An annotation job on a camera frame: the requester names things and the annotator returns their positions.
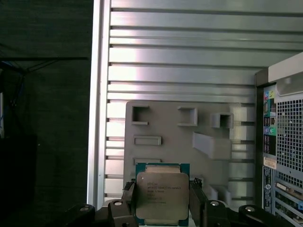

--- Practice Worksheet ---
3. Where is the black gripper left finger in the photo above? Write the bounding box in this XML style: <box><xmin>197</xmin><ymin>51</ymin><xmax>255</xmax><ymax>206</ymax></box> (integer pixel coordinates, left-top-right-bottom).
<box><xmin>62</xmin><ymin>181</ymin><xmax>137</xmax><ymax>227</ymax></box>

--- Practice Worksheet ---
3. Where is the grey parts rack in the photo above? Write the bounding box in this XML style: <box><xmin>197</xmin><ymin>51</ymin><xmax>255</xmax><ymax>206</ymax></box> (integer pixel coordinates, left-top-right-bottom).
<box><xmin>124</xmin><ymin>100</ymin><xmax>234</xmax><ymax>211</ymax></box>

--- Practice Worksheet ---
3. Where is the black PC case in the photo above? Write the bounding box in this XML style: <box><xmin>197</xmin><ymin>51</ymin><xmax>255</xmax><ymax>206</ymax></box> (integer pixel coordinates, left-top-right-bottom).
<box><xmin>254</xmin><ymin>51</ymin><xmax>303</xmax><ymax>227</ymax></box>

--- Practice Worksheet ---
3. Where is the silver CPU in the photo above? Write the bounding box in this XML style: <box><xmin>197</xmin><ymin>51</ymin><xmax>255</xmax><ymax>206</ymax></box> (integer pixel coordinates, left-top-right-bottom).
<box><xmin>134</xmin><ymin>162</ymin><xmax>191</xmax><ymax>227</ymax></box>

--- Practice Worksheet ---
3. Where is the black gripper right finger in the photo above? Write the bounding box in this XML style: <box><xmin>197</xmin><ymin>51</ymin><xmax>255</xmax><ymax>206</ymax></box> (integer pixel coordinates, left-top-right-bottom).
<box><xmin>190</xmin><ymin>177</ymin><xmax>285</xmax><ymax>227</ymax></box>

